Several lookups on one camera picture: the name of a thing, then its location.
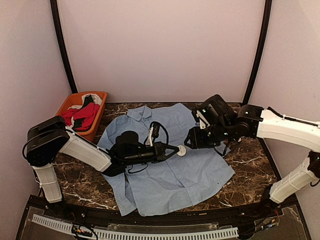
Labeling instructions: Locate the black left frame pole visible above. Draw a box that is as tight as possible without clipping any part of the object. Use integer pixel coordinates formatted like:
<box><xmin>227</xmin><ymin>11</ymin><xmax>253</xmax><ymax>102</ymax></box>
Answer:
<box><xmin>49</xmin><ymin>0</ymin><xmax>78</xmax><ymax>94</ymax></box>

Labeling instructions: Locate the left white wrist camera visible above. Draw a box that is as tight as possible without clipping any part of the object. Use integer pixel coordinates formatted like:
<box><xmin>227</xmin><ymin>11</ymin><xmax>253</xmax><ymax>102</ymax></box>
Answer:
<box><xmin>145</xmin><ymin>126</ymin><xmax>154</xmax><ymax>147</ymax></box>

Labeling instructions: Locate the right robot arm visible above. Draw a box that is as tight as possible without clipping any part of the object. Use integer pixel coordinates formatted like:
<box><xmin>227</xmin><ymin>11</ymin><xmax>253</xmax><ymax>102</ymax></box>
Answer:
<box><xmin>184</xmin><ymin>94</ymin><xmax>320</xmax><ymax>217</ymax></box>

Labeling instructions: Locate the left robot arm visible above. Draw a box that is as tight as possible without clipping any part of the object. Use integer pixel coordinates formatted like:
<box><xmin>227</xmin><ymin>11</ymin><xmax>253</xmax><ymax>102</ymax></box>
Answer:
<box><xmin>22</xmin><ymin>115</ymin><xmax>183</xmax><ymax>218</ymax></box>

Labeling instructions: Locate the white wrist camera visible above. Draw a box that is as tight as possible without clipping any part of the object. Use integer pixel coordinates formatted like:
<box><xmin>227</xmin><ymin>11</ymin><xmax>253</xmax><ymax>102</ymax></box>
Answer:
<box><xmin>196</xmin><ymin>110</ymin><xmax>211</xmax><ymax>130</ymax></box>
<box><xmin>145</xmin><ymin>126</ymin><xmax>154</xmax><ymax>147</ymax></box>

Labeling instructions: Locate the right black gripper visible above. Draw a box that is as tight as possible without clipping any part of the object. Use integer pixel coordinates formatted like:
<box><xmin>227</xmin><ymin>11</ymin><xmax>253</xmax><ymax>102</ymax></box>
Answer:
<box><xmin>184</xmin><ymin>120</ymin><xmax>233</xmax><ymax>148</ymax></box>

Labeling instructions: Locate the black right frame pole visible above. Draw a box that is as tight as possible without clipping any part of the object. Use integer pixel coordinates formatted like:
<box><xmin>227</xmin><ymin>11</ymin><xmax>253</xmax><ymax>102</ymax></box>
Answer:
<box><xmin>241</xmin><ymin>0</ymin><xmax>273</xmax><ymax>105</ymax></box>

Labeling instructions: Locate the black frame pole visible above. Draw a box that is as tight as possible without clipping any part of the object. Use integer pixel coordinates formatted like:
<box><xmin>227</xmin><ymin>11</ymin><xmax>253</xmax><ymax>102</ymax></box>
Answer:
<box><xmin>241</xmin><ymin>0</ymin><xmax>273</xmax><ymax>105</ymax></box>
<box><xmin>49</xmin><ymin>0</ymin><xmax>78</xmax><ymax>94</ymax></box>

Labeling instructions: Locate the white perforated cable tray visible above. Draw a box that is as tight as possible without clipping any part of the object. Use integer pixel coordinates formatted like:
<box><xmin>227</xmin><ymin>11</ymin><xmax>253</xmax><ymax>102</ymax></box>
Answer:
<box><xmin>31</xmin><ymin>214</ymin><xmax>239</xmax><ymax>240</ymax></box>

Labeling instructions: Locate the red cloth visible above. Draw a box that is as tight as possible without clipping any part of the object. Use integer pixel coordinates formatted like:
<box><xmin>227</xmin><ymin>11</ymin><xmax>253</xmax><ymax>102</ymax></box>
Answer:
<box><xmin>62</xmin><ymin>103</ymin><xmax>100</xmax><ymax>132</ymax></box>

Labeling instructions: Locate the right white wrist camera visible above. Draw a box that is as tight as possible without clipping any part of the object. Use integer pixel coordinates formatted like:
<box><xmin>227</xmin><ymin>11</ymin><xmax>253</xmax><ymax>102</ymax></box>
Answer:
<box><xmin>196</xmin><ymin>110</ymin><xmax>211</xmax><ymax>130</ymax></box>

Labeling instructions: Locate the orange plastic basket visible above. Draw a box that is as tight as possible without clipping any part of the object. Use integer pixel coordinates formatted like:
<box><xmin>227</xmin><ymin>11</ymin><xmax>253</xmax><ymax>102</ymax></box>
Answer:
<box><xmin>57</xmin><ymin>91</ymin><xmax>107</xmax><ymax>142</ymax></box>

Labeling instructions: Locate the white cloth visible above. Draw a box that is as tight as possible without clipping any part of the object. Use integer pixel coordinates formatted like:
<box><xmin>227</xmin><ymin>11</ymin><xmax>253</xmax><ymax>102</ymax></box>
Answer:
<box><xmin>81</xmin><ymin>93</ymin><xmax>103</xmax><ymax>106</ymax></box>

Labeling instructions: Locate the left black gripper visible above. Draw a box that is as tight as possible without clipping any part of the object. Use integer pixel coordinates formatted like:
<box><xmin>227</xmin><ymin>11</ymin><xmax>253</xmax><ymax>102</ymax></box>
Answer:
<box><xmin>124</xmin><ymin>141</ymin><xmax>180</xmax><ymax>166</ymax></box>

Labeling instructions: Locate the light blue shirt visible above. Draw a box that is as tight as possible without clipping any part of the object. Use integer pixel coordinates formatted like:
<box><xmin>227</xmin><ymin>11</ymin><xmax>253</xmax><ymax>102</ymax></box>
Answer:
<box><xmin>98</xmin><ymin>103</ymin><xmax>235</xmax><ymax>217</ymax></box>

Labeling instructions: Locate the dark green cloth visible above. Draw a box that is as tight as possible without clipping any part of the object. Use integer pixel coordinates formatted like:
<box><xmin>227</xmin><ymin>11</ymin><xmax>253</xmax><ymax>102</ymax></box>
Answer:
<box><xmin>81</xmin><ymin>94</ymin><xmax>95</xmax><ymax>109</ymax></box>

